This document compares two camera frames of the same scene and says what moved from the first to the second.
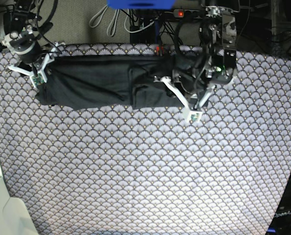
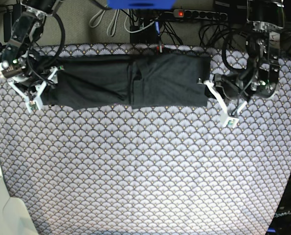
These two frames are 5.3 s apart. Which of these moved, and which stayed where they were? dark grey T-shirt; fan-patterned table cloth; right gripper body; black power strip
Moved: right gripper body
Stayed: fan-patterned table cloth; dark grey T-shirt; black power strip
